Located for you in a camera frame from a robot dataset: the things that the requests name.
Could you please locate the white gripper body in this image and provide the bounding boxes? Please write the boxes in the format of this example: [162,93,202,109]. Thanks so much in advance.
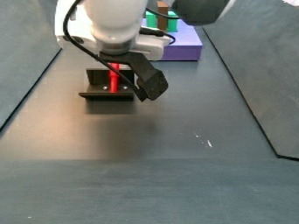
[54,0,174,62]

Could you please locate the red peg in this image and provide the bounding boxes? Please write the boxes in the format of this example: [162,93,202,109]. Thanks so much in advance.
[110,63,119,93]

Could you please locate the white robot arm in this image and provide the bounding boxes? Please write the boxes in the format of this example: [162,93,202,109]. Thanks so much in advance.
[55,0,237,60]

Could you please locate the purple base board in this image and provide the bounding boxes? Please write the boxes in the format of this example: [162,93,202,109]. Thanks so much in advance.
[138,19,202,61]

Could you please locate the green U-shaped block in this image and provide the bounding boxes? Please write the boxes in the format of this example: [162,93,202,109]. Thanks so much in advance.
[145,11,178,32]

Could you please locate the black peg holder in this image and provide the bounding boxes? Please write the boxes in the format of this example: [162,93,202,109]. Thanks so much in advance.
[79,68,135,101]

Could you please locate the black camera cable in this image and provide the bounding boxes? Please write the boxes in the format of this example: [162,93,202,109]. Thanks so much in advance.
[62,0,178,100]

